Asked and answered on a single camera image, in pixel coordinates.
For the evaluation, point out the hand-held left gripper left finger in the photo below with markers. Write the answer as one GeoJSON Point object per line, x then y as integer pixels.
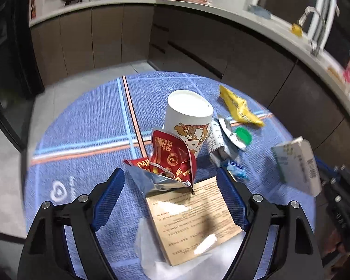
{"type": "Point", "coordinates": [110, 194]}

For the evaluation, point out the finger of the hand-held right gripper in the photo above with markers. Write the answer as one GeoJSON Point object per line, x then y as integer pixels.
{"type": "Point", "coordinates": [322, 169]}

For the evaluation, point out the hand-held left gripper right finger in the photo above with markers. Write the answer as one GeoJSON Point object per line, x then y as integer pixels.
{"type": "Point", "coordinates": [232, 198]}

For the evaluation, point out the white carton box green print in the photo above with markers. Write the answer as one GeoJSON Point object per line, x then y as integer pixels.
{"type": "Point", "coordinates": [297, 163]}

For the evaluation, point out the red and silver foil packet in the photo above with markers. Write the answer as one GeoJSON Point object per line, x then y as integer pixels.
{"type": "Point", "coordinates": [151, 180]}

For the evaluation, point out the red snack packet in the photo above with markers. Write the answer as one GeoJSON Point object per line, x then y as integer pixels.
{"type": "Point", "coordinates": [169, 151]}

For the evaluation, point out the person's right hand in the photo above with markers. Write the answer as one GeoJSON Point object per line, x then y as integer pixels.
{"type": "Point", "coordinates": [338, 242]}

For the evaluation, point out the blue and white candy wrapper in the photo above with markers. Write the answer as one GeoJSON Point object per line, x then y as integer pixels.
{"type": "Point", "coordinates": [236, 170]}

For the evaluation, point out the brown printed paper card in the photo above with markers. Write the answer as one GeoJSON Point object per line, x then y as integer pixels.
{"type": "Point", "coordinates": [192, 218]}

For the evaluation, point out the green bottle cap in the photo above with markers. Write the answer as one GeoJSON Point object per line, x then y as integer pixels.
{"type": "Point", "coordinates": [244, 135]}

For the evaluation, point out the clear plastic bag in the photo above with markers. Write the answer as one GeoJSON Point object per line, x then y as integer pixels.
{"type": "Point", "coordinates": [151, 256]}

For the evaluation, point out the blue plaid round tablecloth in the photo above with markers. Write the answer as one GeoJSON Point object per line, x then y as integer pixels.
{"type": "Point", "coordinates": [90, 116]}

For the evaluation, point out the yellow snack packet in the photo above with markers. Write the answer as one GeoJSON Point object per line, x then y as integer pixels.
{"type": "Point", "coordinates": [239, 108]}

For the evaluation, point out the white printed paper cup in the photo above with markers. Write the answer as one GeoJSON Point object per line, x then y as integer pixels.
{"type": "Point", "coordinates": [186, 113]}

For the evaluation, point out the yellow sponge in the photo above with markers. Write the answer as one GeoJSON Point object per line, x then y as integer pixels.
{"type": "Point", "coordinates": [296, 29]}

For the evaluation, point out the silver kitchen faucet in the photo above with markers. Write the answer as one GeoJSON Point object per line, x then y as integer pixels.
{"type": "Point", "coordinates": [316, 20]}

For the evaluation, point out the brown kitchen cabinets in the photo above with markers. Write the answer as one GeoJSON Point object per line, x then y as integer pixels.
{"type": "Point", "coordinates": [105, 35]}

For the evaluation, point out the grey kitchen countertop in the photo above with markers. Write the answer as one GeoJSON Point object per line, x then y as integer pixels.
{"type": "Point", "coordinates": [245, 20]}

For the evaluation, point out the light blue dish cloth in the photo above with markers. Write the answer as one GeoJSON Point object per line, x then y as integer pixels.
{"type": "Point", "coordinates": [260, 11]}

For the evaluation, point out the black refrigerator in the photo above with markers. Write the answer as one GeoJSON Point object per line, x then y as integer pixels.
{"type": "Point", "coordinates": [8, 49]}

